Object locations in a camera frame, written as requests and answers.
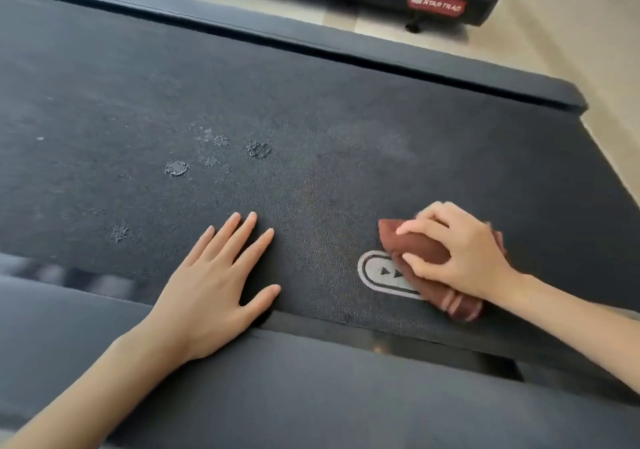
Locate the person's left hand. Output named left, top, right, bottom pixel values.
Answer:
left=144, top=211, right=282, bottom=363

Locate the person's right hand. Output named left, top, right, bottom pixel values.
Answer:
left=395, top=201, right=518, bottom=307

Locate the brown cleaning cloth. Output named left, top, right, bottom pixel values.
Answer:
left=377, top=218, right=509, bottom=323

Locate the person's left forearm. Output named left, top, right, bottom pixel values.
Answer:
left=0, top=320, right=192, bottom=449

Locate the person's right forearm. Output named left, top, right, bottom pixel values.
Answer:
left=500, top=273, right=640, bottom=395

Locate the black treadmill belt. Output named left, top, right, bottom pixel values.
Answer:
left=0, top=0, right=640, bottom=394

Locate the black treadmill side rail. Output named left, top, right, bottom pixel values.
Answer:
left=0, top=0, right=589, bottom=115
left=0, top=254, right=640, bottom=449

